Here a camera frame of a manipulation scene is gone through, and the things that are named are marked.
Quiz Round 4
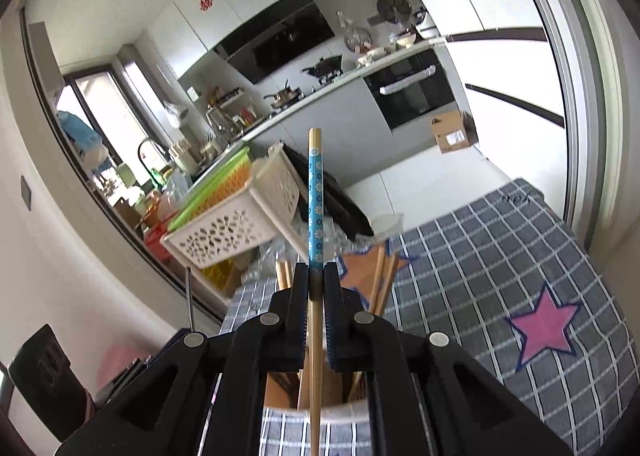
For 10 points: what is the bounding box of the grey plaid tablecloth with stars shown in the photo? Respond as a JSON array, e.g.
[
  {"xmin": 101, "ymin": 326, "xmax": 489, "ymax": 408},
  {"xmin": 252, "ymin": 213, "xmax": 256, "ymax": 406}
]
[{"xmin": 220, "ymin": 178, "xmax": 623, "ymax": 456}]

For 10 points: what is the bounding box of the frying pan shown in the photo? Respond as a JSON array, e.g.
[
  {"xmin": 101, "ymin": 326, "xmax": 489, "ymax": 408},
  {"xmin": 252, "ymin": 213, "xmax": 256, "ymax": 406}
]
[{"xmin": 264, "ymin": 87, "xmax": 305, "ymax": 109}]

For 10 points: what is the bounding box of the black wok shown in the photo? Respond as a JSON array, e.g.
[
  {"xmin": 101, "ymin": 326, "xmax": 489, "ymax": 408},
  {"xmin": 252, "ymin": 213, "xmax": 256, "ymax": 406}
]
[{"xmin": 301, "ymin": 54, "xmax": 345, "ymax": 79}]

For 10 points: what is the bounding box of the black built-in oven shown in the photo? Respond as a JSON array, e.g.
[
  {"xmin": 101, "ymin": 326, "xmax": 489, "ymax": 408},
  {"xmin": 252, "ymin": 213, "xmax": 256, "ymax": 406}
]
[{"xmin": 362, "ymin": 48, "xmax": 457, "ymax": 131}]

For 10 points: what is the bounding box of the grey kitchen counter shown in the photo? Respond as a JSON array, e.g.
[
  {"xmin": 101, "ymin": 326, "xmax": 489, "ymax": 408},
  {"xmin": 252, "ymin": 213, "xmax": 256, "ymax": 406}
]
[{"xmin": 190, "ymin": 36, "xmax": 446, "ymax": 189}]

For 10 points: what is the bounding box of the black range hood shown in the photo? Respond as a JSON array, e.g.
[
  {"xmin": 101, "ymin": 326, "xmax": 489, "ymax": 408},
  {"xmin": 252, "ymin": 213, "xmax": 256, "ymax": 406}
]
[{"xmin": 215, "ymin": 0, "xmax": 336, "ymax": 84}]

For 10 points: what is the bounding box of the small cardboard box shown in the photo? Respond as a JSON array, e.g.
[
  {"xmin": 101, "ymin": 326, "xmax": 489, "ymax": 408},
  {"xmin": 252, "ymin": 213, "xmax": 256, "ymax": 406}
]
[{"xmin": 431, "ymin": 110, "xmax": 479, "ymax": 155}]

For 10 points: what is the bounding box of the white sliding door frame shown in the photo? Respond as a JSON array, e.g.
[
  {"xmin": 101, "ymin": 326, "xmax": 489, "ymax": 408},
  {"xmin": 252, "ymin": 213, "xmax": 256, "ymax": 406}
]
[{"xmin": 500, "ymin": 0, "xmax": 626, "ymax": 247}]

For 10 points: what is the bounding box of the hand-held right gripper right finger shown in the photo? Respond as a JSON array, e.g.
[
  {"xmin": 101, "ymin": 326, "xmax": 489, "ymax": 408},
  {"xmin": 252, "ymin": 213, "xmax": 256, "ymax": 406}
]
[{"xmin": 322, "ymin": 262, "xmax": 573, "ymax": 456}]

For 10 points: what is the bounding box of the metal chopstick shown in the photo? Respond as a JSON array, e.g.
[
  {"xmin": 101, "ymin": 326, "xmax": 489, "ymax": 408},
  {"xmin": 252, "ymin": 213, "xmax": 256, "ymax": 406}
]
[{"xmin": 186, "ymin": 267, "xmax": 197, "ymax": 333}]

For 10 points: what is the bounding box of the black tray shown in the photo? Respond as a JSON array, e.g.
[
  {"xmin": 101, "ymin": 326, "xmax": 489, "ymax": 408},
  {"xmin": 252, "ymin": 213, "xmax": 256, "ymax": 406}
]
[{"xmin": 282, "ymin": 143, "xmax": 375, "ymax": 241}]

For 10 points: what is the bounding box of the curved kitchen faucet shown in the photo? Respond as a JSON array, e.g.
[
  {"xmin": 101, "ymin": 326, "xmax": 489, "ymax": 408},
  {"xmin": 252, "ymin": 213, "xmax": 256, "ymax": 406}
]
[{"xmin": 138, "ymin": 138, "xmax": 169, "ymax": 183}]

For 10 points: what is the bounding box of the round dark pan lid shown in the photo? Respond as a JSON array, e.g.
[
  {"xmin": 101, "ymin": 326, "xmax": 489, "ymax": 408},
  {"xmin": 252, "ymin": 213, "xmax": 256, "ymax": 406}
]
[{"xmin": 377, "ymin": 0, "xmax": 414, "ymax": 27}]

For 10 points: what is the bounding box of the white utensil holder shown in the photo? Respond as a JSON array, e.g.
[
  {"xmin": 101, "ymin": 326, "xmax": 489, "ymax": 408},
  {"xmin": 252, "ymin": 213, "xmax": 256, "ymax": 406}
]
[{"xmin": 263, "ymin": 370, "xmax": 371, "ymax": 425}]

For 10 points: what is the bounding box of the clear plastic bag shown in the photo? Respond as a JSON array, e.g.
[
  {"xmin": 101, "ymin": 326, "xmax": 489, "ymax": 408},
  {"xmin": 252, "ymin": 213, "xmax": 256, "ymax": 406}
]
[{"xmin": 257, "ymin": 218, "xmax": 351, "ymax": 279}]

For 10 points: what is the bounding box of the white lattice plastic basket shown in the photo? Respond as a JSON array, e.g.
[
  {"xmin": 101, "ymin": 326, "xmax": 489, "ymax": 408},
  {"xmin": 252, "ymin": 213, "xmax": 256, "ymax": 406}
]
[{"xmin": 160, "ymin": 143, "xmax": 301, "ymax": 269}]

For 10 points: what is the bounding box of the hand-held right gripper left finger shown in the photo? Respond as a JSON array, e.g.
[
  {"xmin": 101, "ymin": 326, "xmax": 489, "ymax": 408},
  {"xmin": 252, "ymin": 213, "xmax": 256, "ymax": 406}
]
[{"xmin": 55, "ymin": 262, "xmax": 312, "ymax": 456}]

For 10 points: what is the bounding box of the yellow packet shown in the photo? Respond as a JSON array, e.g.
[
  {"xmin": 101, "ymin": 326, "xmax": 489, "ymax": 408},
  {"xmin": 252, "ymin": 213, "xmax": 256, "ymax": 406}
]
[{"xmin": 202, "ymin": 258, "xmax": 242, "ymax": 297}]

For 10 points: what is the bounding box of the blue flower pattern chopstick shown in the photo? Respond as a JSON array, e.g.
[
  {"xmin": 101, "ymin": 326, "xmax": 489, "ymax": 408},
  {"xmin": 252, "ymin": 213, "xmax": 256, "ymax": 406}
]
[{"xmin": 307, "ymin": 128, "xmax": 325, "ymax": 456}]

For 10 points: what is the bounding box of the green plastic board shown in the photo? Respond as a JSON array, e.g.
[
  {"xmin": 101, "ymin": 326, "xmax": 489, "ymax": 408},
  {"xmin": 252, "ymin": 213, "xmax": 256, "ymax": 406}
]
[{"xmin": 167, "ymin": 146, "xmax": 251, "ymax": 231}]

